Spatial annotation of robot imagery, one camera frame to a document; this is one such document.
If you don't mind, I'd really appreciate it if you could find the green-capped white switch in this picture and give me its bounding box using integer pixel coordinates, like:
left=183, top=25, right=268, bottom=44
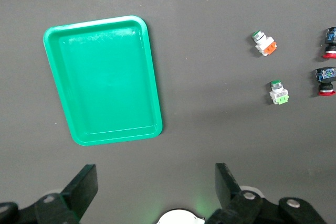
left=269, top=80, right=290, bottom=105

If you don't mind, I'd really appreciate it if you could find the green button with orange base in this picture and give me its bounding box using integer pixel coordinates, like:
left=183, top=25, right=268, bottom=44
left=250, top=30, right=278, bottom=57

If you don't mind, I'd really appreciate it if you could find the red mushroom button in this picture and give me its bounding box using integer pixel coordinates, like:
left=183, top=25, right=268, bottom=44
left=314, top=66, right=336, bottom=97
left=321, top=26, right=336, bottom=59

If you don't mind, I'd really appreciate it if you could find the green plastic tray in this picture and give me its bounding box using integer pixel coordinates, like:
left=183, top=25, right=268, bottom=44
left=43, top=15, right=163, bottom=146

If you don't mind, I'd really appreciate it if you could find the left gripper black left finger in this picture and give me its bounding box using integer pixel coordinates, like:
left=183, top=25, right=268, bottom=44
left=0, top=164, right=99, bottom=224

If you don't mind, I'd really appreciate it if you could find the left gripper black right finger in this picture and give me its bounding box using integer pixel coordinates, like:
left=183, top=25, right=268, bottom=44
left=207, top=163, right=329, bottom=224

